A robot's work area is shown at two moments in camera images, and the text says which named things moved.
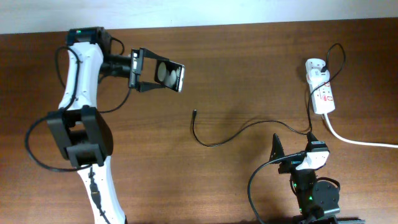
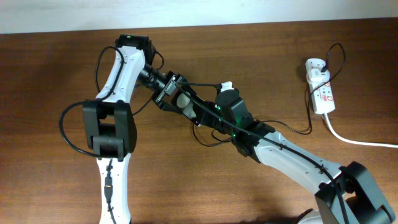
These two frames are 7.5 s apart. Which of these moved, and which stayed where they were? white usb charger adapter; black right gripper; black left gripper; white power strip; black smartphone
Moved: black left gripper; black right gripper; black smartphone
Stayed: white power strip; white usb charger adapter
